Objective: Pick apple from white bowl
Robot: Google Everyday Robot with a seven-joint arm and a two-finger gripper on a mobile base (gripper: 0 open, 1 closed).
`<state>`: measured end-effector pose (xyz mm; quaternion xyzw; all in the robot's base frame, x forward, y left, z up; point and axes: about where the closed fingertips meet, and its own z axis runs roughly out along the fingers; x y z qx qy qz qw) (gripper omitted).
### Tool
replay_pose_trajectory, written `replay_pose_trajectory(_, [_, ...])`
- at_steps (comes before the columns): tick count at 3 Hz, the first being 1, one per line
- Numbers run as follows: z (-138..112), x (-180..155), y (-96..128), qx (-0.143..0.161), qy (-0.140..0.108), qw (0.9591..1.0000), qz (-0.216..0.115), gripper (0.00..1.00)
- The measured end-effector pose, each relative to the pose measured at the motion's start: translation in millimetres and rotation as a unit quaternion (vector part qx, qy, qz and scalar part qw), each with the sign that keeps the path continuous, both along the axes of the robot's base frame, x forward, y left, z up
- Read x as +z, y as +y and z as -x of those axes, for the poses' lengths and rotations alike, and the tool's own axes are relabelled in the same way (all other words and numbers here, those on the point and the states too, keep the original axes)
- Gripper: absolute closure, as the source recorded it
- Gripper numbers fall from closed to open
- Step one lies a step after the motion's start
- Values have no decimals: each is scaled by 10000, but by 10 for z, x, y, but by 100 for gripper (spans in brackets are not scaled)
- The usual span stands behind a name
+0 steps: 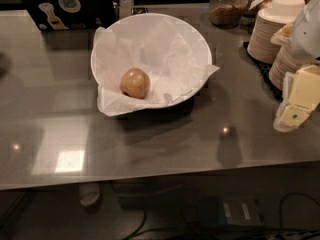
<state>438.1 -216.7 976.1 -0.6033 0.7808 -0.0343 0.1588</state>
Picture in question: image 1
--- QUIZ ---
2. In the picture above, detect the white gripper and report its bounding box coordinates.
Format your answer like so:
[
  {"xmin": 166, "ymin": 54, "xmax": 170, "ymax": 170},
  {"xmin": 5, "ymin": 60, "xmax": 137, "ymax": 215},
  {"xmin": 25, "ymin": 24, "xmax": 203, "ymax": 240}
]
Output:
[{"xmin": 270, "ymin": 0, "xmax": 320, "ymax": 129}]

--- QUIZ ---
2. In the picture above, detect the white paper bowl stack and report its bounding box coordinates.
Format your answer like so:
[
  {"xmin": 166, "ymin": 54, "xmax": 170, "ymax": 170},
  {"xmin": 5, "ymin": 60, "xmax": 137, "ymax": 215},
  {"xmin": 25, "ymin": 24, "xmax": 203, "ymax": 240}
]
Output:
[{"xmin": 258, "ymin": 0, "xmax": 305, "ymax": 24}]

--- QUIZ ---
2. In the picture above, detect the lower stack of paper plates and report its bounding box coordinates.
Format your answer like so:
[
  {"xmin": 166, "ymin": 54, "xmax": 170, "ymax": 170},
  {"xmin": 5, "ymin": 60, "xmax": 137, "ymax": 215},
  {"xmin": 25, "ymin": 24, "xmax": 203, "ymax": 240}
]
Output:
[{"xmin": 269, "ymin": 45, "xmax": 302, "ymax": 90}]

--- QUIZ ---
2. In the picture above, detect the black tray under plates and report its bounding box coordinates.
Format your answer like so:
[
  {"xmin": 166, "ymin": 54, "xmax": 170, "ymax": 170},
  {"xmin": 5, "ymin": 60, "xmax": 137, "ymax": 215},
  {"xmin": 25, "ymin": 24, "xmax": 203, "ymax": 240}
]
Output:
[{"xmin": 242, "ymin": 42, "xmax": 283, "ymax": 102}]

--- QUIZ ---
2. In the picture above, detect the tall stack of paper plates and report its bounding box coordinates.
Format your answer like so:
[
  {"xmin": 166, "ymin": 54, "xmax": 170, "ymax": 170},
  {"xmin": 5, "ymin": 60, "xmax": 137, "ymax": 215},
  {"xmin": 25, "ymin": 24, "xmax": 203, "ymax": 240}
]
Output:
[{"xmin": 247, "ymin": 9, "xmax": 284, "ymax": 64}]

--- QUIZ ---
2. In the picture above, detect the glass jar with grains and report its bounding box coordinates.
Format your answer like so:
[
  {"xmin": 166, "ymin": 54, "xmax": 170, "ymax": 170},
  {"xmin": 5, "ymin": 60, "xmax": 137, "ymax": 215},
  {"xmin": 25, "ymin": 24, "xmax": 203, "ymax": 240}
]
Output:
[{"xmin": 209, "ymin": 0, "xmax": 248, "ymax": 29}]

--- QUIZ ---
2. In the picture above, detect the white paper liner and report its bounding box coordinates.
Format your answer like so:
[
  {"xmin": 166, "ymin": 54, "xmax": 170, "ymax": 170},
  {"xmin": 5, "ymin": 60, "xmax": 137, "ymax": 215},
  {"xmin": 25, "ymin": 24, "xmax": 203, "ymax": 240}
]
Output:
[{"xmin": 92, "ymin": 17, "xmax": 221, "ymax": 117}]

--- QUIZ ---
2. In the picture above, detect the black box under table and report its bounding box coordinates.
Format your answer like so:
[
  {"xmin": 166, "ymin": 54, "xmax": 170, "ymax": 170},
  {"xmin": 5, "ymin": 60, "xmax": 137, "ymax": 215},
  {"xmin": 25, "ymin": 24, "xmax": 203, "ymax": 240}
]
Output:
[{"xmin": 197, "ymin": 196, "xmax": 264, "ymax": 228}]

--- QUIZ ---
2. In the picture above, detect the black laptop with stickers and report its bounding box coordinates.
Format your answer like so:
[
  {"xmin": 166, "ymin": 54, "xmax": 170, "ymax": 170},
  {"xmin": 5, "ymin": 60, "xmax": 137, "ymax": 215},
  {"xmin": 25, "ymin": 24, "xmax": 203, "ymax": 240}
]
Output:
[{"xmin": 21, "ymin": 0, "xmax": 116, "ymax": 31}]

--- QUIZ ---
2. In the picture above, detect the black cable on floor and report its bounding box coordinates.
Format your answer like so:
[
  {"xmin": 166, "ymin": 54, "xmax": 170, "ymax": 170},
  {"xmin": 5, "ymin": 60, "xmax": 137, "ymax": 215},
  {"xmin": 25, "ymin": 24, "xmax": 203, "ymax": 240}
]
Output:
[{"xmin": 121, "ymin": 192, "xmax": 320, "ymax": 240}]

